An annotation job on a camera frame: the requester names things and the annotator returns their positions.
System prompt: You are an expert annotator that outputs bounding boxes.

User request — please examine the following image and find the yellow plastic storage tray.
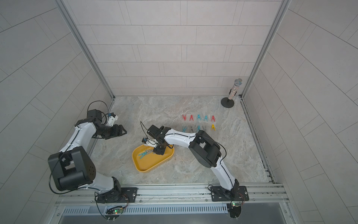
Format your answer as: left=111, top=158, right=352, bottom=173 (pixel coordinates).
left=132, top=145, right=175, bottom=173

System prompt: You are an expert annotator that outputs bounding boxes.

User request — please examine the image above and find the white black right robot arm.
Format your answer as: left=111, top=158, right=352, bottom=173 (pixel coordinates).
left=142, top=125, right=239, bottom=200

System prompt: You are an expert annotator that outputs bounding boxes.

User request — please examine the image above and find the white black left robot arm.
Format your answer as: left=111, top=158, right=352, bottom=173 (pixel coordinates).
left=48, top=118, right=127, bottom=203

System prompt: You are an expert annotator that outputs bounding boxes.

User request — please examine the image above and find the teal clothespin tray bottom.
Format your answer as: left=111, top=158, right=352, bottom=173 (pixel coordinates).
left=138, top=151, right=152, bottom=159

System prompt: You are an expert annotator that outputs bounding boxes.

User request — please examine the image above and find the ventilation grille strip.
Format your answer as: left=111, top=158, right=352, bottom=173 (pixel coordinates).
left=62, top=204, right=228, bottom=216

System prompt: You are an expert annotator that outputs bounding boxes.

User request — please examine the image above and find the left controller board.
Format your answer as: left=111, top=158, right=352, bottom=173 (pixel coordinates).
left=105, top=206, right=126, bottom=222

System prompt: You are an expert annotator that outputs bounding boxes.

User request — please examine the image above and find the controller board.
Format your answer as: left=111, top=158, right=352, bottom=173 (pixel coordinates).
left=105, top=206, right=126, bottom=222
left=227, top=202, right=242, bottom=219

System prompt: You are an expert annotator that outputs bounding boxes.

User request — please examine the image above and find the right controller board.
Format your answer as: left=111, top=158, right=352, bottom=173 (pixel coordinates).
left=227, top=202, right=242, bottom=219

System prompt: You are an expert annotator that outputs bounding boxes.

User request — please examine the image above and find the left corner metal profile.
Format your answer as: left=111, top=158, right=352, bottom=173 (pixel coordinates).
left=54, top=0, right=115, bottom=100

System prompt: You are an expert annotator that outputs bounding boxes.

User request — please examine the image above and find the corner metal profile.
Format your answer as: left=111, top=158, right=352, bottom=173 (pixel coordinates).
left=241, top=0, right=291, bottom=101
left=54, top=0, right=115, bottom=100

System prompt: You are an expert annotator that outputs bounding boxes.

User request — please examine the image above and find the right corner metal profile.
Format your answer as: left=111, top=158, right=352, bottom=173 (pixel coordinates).
left=241, top=0, right=291, bottom=101

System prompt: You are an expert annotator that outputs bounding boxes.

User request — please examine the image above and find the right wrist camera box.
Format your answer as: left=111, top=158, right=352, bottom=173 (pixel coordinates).
left=147, top=125, right=166, bottom=139

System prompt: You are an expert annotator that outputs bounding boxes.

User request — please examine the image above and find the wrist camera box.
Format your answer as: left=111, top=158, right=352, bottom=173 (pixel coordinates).
left=87, top=109, right=102, bottom=122
left=147, top=125, right=166, bottom=139

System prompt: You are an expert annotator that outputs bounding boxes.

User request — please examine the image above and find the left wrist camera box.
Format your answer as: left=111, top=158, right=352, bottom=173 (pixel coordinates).
left=87, top=109, right=102, bottom=122

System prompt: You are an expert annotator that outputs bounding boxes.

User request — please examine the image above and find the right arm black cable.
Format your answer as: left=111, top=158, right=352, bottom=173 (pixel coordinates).
left=139, top=121, right=149, bottom=141

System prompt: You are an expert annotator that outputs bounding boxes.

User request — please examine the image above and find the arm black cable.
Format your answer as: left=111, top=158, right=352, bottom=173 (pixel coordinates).
left=139, top=121, right=149, bottom=141
left=86, top=100, right=110, bottom=114

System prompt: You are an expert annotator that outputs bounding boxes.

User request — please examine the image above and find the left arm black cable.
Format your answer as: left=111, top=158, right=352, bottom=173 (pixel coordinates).
left=86, top=100, right=110, bottom=114

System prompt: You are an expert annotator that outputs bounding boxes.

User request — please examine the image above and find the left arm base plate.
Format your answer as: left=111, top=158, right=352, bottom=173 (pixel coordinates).
left=95, top=187, right=138, bottom=203

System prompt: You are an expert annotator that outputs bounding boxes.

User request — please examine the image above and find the aluminium front rail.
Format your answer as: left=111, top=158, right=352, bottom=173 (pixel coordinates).
left=54, top=183, right=290, bottom=208

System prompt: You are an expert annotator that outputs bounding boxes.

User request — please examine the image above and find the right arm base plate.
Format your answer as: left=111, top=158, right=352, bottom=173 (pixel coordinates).
left=208, top=184, right=249, bottom=202

